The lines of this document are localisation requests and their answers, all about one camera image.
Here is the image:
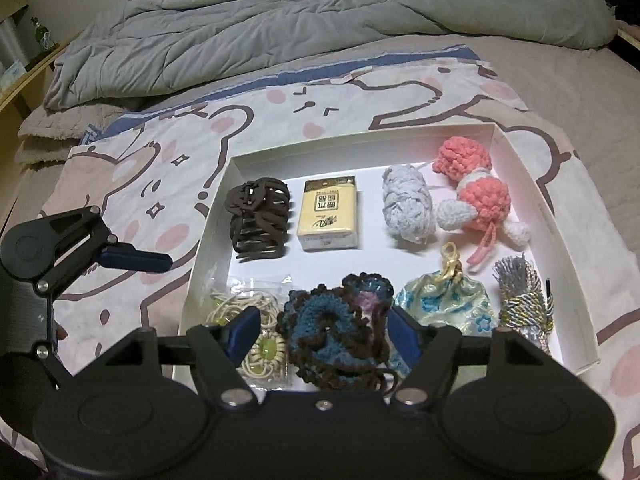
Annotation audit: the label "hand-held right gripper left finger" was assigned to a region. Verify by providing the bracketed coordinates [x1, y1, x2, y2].
[107, 306, 261, 407]

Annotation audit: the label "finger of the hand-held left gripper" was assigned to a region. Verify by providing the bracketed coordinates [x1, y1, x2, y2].
[36, 206, 173, 293]

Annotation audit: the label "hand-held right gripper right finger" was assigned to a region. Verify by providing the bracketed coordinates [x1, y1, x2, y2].
[389, 306, 543, 406]

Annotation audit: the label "clear bag of hair ties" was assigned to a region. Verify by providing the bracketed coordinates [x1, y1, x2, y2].
[207, 275, 293, 388]

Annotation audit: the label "light blue brocade pouch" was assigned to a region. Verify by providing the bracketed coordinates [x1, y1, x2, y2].
[395, 242, 496, 336]

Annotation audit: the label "dark blue brown crochet scrunchie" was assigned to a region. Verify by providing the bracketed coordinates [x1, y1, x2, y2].
[277, 272, 401, 391]

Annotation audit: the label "white cardboard box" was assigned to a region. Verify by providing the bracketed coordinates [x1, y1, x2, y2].
[172, 120, 601, 386]

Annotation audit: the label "brown hair claw clip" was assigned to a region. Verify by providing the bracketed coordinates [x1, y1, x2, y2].
[228, 176, 291, 261]

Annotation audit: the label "silver tassel cord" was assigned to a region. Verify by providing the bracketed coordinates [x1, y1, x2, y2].
[492, 255, 556, 356]

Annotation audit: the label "grey crochet yarn bundle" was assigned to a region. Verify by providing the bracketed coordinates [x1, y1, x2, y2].
[381, 164, 433, 248]

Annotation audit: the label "yellow tissue pack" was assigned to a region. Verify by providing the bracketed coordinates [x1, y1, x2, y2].
[297, 176, 360, 251]

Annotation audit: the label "pink white crochet toy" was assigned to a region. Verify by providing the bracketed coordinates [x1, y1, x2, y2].
[432, 136, 531, 266]

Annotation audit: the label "beige fluffy pillows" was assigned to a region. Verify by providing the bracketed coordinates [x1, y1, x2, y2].
[17, 95, 146, 171]

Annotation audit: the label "bear printed blanket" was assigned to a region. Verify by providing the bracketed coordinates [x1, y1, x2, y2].
[0, 42, 640, 480]

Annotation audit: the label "curved wooden shelf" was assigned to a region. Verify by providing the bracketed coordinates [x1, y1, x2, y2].
[0, 0, 76, 111]

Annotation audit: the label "tissue box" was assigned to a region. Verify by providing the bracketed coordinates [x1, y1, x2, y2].
[0, 60, 26, 91]

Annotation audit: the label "green glass bottle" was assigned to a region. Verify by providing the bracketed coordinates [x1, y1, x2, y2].
[30, 16, 53, 56]

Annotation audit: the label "grey duvet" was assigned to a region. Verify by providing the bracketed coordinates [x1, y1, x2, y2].
[42, 0, 618, 111]

